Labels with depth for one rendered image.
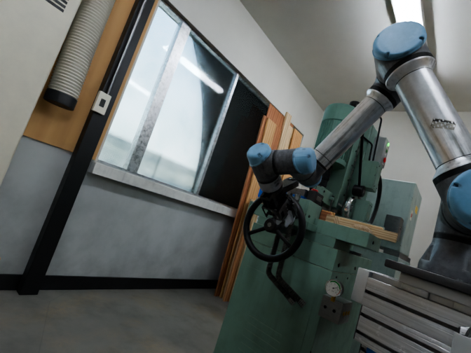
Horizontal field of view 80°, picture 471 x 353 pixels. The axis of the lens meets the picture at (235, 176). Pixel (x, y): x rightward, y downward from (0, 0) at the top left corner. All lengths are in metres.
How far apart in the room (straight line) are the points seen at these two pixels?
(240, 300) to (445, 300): 0.89
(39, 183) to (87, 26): 0.93
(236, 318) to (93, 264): 1.19
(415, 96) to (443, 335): 0.53
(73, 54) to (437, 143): 1.71
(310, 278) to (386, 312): 0.49
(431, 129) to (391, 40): 0.25
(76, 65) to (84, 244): 1.14
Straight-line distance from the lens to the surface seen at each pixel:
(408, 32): 0.87
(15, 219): 2.03
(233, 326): 1.50
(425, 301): 0.83
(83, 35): 1.91
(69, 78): 1.83
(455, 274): 0.81
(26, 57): 1.68
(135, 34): 2.18
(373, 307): 0.87
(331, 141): 0.92
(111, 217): 2.22
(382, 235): 1.37
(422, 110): 0.79
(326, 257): 1.26
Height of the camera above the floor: 0.80
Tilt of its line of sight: 7 degrees up
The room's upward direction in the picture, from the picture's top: 18 degrees clockwise
